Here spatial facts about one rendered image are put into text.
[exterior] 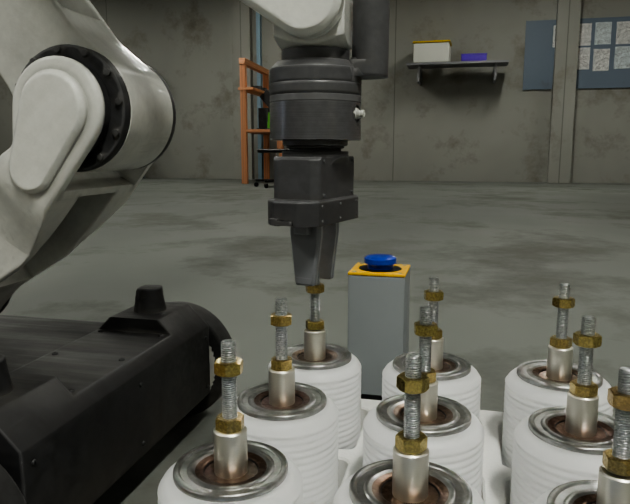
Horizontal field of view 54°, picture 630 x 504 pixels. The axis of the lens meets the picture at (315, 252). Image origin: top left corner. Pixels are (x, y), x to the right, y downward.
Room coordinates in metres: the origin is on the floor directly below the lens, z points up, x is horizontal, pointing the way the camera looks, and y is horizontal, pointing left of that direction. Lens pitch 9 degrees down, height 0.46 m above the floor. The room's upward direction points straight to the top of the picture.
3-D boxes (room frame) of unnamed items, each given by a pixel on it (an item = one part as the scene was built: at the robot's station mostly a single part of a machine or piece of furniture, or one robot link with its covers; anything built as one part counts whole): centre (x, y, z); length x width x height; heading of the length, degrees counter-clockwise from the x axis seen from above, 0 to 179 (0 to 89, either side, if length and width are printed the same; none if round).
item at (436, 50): (9.23, -1.68, 1.83); 0.53 x 0.44 x 0.29; 77
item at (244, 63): (9.26, 0.39, 0.85); 1.31 x 1.17 x 1.70; 167
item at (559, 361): (0.56, -0.23, 0.26); 0.02 x 0.02 x 0.03
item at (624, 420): (0.33, -0.17, 0.30); 0.01 x 0.01 x 0.08
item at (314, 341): (0.61, 0.00, 0.26); 0.02 x 0.02 x 0.03
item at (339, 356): (0.61, 0.00, 0.25); 0.08 x 0.08 x 0.01
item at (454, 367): (0.59, -0.11, 0.25); 0.08 x 0.08 x 0.01
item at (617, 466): (0.33, -0.17, 0.29); 0.02 x 0.02 x 0.01; 51
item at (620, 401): (0.33, -0.17, 0.32); 0.02 x 0.02 x 0.01; 51
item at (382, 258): (0.77, -0.08, 0.32); 0.04 x 0.04 x 0.02
